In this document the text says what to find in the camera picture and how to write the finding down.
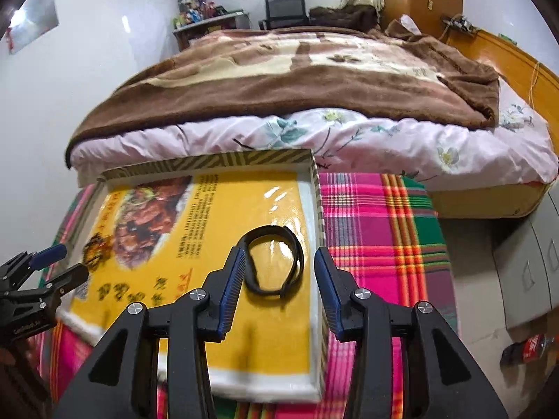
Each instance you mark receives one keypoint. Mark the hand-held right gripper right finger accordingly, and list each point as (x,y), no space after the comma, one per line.
(328,292)

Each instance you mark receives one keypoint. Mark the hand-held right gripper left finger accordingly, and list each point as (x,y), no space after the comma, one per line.
(231,290)

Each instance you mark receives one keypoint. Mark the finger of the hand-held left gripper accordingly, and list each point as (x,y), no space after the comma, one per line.
(72,276)
(50,254)

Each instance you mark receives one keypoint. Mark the black wristband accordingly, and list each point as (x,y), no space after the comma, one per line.
(268,293)

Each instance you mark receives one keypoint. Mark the striped cardboard box yellow lining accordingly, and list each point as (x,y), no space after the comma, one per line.
(262,209)

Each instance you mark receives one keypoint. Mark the pink green plaid cloth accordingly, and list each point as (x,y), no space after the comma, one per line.
(371,227)

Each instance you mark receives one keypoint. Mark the pink floral quilt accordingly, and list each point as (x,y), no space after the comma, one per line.
(371,144)

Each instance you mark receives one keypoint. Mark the grey drawer cabinet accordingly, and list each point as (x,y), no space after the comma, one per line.
(528,262)

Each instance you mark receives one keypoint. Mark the brown fleece blanket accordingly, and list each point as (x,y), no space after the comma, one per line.
(262,87)

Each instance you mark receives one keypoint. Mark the cola bottle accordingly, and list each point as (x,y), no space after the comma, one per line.
(530,347)

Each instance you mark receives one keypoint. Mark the grey shelf table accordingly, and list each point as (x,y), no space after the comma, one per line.
(205,26)

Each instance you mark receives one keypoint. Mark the dark brown cloth pile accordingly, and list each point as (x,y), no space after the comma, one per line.
(340,15)

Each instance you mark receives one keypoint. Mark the white pillow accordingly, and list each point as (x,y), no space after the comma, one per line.
(410,24)

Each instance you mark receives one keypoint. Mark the group of bottles and toys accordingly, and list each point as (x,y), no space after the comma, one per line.
(192,11)

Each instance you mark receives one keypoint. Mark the black office chair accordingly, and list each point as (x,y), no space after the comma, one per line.
(284,8)

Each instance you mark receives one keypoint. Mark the bed with brown blanket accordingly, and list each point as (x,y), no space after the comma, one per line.
(502,52)

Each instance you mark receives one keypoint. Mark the power strip with plugs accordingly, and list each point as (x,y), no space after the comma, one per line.
(458,24)

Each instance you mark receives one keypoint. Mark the small green item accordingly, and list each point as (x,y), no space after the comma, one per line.
(506,38)

